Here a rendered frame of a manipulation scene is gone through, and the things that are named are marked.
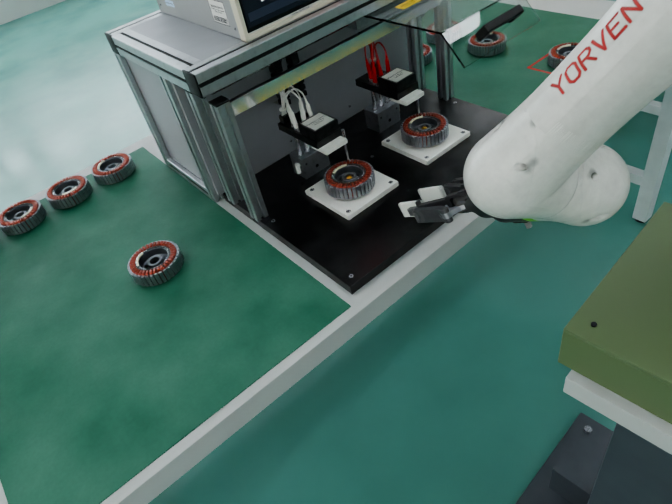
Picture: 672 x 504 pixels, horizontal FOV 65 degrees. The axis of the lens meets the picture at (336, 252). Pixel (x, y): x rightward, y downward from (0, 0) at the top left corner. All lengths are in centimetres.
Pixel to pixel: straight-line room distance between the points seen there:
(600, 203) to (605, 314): 20
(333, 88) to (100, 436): 95
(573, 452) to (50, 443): 126
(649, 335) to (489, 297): 116
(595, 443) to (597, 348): 87
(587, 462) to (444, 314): 64
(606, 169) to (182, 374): 73
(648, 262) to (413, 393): 98
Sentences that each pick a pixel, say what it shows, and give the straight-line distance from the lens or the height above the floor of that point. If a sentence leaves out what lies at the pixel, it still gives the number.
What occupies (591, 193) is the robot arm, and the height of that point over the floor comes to 105.
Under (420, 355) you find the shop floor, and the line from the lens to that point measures 181.
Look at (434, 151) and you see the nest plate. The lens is 126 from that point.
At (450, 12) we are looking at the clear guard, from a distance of 120.
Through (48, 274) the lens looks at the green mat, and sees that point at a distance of 136.
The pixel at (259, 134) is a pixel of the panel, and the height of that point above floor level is 86.
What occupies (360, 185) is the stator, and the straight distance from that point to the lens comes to 113.
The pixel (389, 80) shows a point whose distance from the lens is 128.
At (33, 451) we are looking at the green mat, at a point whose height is 75.
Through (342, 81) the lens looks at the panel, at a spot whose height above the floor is 87.
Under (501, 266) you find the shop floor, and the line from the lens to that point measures 207.
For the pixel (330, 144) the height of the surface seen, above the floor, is 88.
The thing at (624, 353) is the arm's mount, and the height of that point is 83.
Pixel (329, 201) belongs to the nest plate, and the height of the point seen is 78.
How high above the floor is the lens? 148
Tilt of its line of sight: 42 degrees down
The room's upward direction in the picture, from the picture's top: 14 degrees counter-clockwise
